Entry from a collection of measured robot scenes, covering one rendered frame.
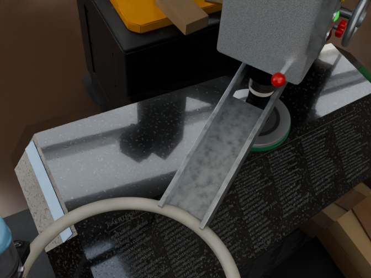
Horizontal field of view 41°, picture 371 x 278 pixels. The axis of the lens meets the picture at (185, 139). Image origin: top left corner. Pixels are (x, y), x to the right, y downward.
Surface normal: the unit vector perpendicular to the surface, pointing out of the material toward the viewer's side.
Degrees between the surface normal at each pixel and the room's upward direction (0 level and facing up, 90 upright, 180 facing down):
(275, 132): 0
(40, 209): 45
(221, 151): 15
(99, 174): 0
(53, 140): 0
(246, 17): 90
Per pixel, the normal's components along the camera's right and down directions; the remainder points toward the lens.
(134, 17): 0.05, -0.60
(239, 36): -0.50, 0.68
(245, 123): -0.08, -0.40
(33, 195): -0.59, -0.18
